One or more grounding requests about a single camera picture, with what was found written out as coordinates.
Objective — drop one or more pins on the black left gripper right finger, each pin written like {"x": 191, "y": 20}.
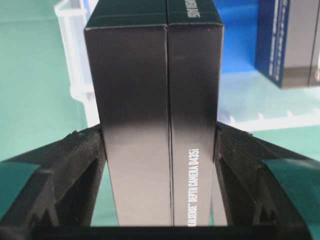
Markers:
{"x": 263, "y": 183}

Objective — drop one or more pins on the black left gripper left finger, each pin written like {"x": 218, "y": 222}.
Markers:
{"x": 55, "y": 184}

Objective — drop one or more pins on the black realsense box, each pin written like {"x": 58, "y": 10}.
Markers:
{"x": 288, "y": 42}
{"x": 155, "y": 67}

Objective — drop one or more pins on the clear plastic storage case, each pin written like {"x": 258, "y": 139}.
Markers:
{"x": 247, "y": 100}

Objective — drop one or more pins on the blue cloth inside case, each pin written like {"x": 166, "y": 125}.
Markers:
{"x": 240, "y": 18}

